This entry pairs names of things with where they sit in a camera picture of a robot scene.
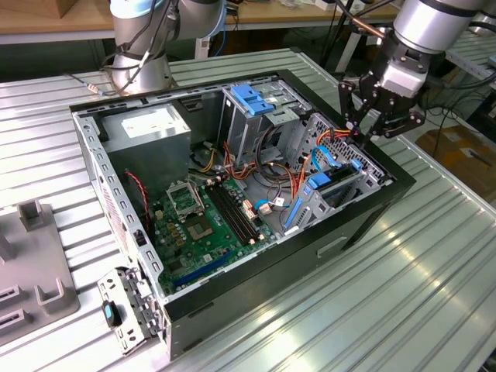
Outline metal socket cover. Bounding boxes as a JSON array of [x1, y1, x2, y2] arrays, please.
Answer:
[[165, 181, 206, 219]]

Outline red orange wire bundle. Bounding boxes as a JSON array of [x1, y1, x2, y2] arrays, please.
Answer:
[[222, 141, 311, 205]]

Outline red black twisted wire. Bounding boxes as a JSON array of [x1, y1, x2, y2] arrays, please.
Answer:
[[124, 169, 152, 233]]

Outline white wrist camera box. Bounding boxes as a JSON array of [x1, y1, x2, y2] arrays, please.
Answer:
[[381, 61, 423, 98]]

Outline black cable bundle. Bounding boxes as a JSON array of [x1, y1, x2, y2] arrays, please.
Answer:
[[253, 123, 290, 187]]

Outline grey parts rack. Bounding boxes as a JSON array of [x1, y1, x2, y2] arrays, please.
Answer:
[[0, 199, 82, 346]]

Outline blue SATA data wire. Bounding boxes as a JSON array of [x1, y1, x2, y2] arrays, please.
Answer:
[[253, 145, 344, 213]]

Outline grey metal drive cage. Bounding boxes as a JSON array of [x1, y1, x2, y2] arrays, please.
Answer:
[[216, 79, 311, 166]]

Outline black stand legs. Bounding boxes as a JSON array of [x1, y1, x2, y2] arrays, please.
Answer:
[[323, 0, 357, 74]]

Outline small white box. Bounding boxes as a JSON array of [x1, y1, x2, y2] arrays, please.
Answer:
[[314, 0, 366, 12]]

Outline yellow wire bundle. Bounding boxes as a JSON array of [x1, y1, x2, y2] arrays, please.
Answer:
[[199, 149, 218, 174]]

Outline cardboard box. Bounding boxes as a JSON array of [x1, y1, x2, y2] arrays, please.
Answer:
[[416, 126, 496, 183]]

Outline wooden desk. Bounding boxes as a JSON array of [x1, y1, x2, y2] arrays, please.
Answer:
[[0, 0, 404, 46]]

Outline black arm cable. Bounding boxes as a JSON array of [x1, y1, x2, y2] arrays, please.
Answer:
[[64, 0, 183, 98]]

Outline metal disk bay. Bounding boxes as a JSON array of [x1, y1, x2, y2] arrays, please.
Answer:
[[281, 112, 392, 237]]

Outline locking lever wire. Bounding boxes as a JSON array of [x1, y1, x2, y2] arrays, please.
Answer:
[[187, 174, 207, 213]]

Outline metal slat side table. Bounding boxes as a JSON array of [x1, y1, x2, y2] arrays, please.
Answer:
[[444, 30, 496, 84]]

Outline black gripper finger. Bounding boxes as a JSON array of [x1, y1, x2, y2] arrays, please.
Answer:
[[337, 80, 365, 145], [363, 110, 426, 146]]

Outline grey power supply unit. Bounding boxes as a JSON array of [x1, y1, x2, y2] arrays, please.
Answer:
[[98, 102, 194, 198]]

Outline green motherboard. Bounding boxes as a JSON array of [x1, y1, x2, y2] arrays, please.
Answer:
[[149, 176, 280, 298]]

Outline hard disk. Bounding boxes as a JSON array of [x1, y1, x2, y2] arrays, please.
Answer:
[[284, 160, 367, 232]]

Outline blue black latch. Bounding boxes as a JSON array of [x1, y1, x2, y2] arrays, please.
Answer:
[[102, 301, 120, 327]]

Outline orange red power wire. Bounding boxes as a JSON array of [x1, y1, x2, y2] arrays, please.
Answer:
[[329, 124, 361, 143]]

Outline CPU socket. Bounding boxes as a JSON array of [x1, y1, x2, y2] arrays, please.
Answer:
[[182, 215, 216, 243]]

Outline hinged metal card bracket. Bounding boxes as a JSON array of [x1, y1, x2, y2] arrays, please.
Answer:
[[96, 265, 167, 357]]

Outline black RAM slot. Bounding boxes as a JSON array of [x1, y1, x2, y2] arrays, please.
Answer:
[[204, 184, 251, 246], [208, 184, 254, 243], [218, 181, 260, 238], [213, 182, 257, 240]]

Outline blue expansion slot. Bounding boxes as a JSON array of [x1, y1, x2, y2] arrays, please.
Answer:
[[172, 250, 233, 290]]

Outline open black PC case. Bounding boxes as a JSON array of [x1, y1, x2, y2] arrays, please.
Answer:
[[68, 68, 418, 362]]

